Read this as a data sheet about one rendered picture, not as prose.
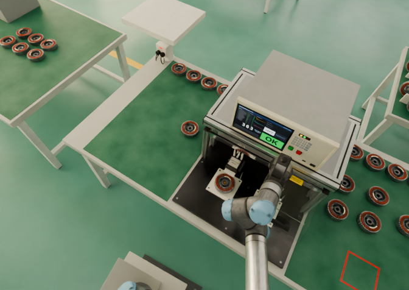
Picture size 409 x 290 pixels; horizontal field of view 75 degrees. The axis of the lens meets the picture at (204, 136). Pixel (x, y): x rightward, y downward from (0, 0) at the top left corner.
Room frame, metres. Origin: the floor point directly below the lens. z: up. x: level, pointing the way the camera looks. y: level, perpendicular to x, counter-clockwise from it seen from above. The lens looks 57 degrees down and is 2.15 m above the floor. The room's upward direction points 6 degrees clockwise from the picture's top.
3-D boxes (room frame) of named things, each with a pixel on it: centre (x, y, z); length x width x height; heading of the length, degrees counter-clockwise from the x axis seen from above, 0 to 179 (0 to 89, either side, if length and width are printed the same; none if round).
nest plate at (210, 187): (0.60, -0.14, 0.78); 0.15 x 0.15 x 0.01; 64
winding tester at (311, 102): (0.83, -0.40, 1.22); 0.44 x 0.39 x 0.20; 64
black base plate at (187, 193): (0.56, -0.25, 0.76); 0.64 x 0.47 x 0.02; 64
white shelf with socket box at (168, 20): (1.46, 0.31, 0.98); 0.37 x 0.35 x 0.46; 64
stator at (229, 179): (0.60, -0.14, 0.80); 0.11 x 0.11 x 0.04
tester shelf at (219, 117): (0.83, -0.39, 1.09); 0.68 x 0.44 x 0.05; 64
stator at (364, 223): (0.47, -0.92, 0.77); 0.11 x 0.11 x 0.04
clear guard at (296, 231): (0.48, -0.40, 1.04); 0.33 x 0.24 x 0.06; 154
